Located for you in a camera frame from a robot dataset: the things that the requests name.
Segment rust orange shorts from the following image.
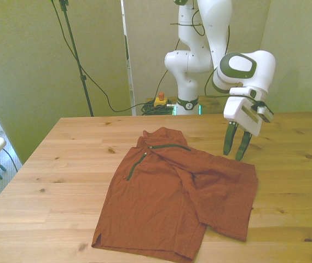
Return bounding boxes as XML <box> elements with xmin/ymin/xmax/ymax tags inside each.
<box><xmin>91</xmin><ymin>126</ymin><xmax>259</xmax><ymax>263</ymax></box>

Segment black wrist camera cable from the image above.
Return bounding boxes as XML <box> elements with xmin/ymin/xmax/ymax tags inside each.
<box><xmin>204</xmin><ymin>24</ymin><xmax>266</xmax><ymax>107</ymax></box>

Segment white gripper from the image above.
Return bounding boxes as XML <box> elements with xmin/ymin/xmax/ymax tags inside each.
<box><xmin>223</xmin><ymin>95</ymin><xmax>263</xmax><ymax>161</ymax></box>

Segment white metal rail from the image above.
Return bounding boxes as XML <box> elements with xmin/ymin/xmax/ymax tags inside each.
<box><xmin>120</xmin><ymin>0</ymin><xmax>137</xmax><ymax>116</ymax></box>

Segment black camera stand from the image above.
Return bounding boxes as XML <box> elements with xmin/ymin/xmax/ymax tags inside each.
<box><xmin>59</xmin><ymin>0</ymin><xmax>95</xmax><ymax>117</ymax></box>

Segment black coiled cable bundle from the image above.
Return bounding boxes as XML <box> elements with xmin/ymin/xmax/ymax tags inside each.
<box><xmin>140</xmin><ymin>100</ymin><xmax>176</xmax><ymax>116</ymax></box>

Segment yellow emergency stop button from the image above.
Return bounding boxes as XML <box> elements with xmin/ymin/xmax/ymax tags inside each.
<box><xmin>153</xmin><ymin>92</ymin><xmax>171</xmax><ymax>108</ymax></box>

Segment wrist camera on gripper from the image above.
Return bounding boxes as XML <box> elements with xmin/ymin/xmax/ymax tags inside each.
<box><xmin>250</xmin><ymin>100</ymin><xmax>275</xmax><ymax>123</ymax></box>

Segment black stand cable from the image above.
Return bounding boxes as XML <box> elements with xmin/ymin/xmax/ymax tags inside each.
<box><xmin>49</xmin><ymin>0</ymin><xmax>146</xmax><ymax>113</ymax></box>

